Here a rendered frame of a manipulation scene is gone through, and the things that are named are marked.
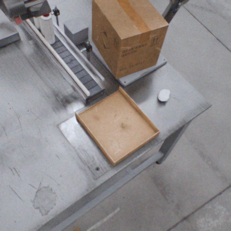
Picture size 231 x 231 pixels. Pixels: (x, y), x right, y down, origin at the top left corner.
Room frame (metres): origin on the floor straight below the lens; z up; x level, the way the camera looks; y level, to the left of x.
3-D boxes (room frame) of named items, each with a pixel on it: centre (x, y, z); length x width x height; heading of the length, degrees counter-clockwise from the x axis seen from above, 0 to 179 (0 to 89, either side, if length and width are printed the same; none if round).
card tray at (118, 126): (0.59, -0.01, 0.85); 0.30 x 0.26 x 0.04; 45
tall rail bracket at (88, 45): (0.90, 0.20, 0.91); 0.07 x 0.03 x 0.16; 135
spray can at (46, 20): (0.99, 0.40, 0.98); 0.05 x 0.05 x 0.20
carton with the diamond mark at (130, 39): (1.03, 0.01, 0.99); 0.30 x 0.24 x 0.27; 35
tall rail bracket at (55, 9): (1.11, 0.41, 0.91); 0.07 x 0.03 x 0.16; 135
